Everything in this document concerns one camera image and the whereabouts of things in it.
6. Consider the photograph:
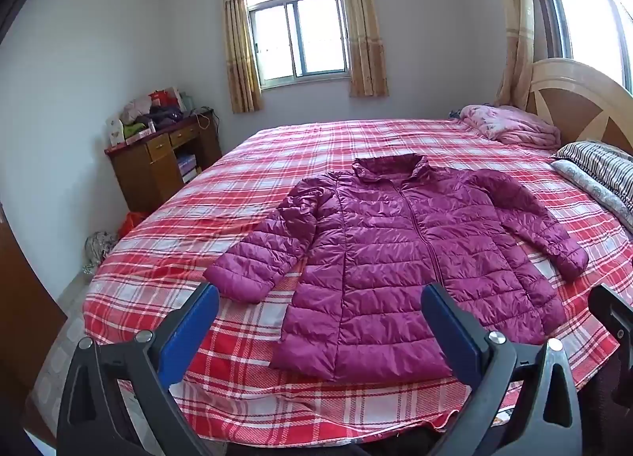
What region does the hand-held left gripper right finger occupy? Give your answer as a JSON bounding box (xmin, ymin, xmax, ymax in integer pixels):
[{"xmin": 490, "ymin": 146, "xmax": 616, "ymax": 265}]
[{"xmin": 420, "ymin": 283, "xmax": 584, "ymax": 456}]

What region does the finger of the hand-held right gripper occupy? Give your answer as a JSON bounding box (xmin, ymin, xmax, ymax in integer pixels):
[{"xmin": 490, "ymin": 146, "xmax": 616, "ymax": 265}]
[{"xmin": 588, "ymin": 284, "xmax": 633, "ymax": 353}]

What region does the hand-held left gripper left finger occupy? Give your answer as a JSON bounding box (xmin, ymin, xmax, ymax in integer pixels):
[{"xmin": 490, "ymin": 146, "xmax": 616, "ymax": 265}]
[{"xmin": 57, "ymin": 282, "xmax": 221, "ymax": 456}]

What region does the purple puffer jacket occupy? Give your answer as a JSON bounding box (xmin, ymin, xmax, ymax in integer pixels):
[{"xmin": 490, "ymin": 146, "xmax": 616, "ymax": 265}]
[{"xmin": 203, "ymin": 154, "xmax": 589, "ymax": 382}]

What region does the pile of clothes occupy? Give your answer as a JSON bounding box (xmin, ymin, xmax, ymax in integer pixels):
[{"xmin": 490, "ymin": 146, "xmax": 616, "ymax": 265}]
[{"xmin": 121, "ymin": 95, "xmax": 184, "ymax": 130}]

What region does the grey patterned pillow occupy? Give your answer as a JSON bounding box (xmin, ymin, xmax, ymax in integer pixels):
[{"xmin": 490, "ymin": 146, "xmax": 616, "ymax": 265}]
[{"xmin": 551, "ymin": 159, "xmax": 633, "ymax": 232}]

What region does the grey patterned bag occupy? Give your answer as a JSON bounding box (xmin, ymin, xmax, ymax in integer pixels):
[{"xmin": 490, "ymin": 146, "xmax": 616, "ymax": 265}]
[{"xmin": 83, "ymin": 231, "xmax": 118, "ymax": 276}]

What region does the red bag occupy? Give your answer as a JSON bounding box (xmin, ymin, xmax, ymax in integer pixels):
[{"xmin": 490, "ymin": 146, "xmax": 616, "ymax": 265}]
[{"xmin": 118, "ymin": 211, "xmax": 146, "ymax": 239}]

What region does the striped pillow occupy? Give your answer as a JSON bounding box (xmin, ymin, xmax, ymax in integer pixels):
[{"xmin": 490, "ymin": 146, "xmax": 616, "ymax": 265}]
[{"xmin": 551, "ymin": 141, "xmax": 633, "ymax": 204}]

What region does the bed with red plaid sheet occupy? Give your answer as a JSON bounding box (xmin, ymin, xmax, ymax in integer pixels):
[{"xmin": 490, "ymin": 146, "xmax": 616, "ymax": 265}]
[{"xmin": 81, "ymin": 117, "xmax": 633, "ymax": 447}]

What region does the wooden desk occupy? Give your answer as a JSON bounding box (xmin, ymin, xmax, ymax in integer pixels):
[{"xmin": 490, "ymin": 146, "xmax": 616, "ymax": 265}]
[{"xmin": 104, "ymin": 112, "xmax": 223, "ymax": 214}]

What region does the wooden door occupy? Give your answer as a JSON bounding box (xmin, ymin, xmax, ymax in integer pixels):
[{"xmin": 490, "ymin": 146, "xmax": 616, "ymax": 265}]
[{"xmin": 0, "ymin": 203, "xmax": 67, "ymax": 388}]

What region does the pink folded blanket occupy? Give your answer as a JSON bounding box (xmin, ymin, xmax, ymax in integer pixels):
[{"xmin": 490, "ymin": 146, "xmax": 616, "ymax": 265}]
[{"xmin": 460, "ymin": 104, "xmax": 562, "ymax": 149}]

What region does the wooden headboard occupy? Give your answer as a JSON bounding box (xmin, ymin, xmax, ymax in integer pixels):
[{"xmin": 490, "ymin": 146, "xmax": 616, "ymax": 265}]
[{"xmin": 527, "ymin": 57, "xmax": 633, "ymax": 155}]

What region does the red and white box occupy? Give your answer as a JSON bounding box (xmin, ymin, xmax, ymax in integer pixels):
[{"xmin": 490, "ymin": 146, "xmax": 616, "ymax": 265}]
[{"xmin": 151, "ymin": 87, "xmax": 181, "ymax": 108}]

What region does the beige curtain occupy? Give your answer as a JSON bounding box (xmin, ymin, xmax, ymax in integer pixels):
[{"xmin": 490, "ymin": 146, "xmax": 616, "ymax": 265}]
[{"xmin": 495, "ymin": 0, "xmax": 537, "ymax": 108}]

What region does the tan patterned curtain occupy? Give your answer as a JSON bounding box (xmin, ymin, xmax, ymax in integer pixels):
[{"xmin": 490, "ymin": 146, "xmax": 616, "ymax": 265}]
[
  {"xmin": 337, "ymin": 0, "xmax": 390, "ymax": 98},
  {"xmin": 220, "ymin": 0, "xmax": 263, "ymax": 114}
]

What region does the large bright window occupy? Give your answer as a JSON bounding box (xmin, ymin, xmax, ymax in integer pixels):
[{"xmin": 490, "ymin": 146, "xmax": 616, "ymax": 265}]
[{"xmin": 524, "ymin": 0, "xmax": 633, "ymax": 91}]

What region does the sliding window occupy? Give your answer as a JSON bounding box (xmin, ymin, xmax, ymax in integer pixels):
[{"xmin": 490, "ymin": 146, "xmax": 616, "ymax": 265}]
[{"xmin": 242, "ymin": 0, "xmax": 349, "ymax": 91}]

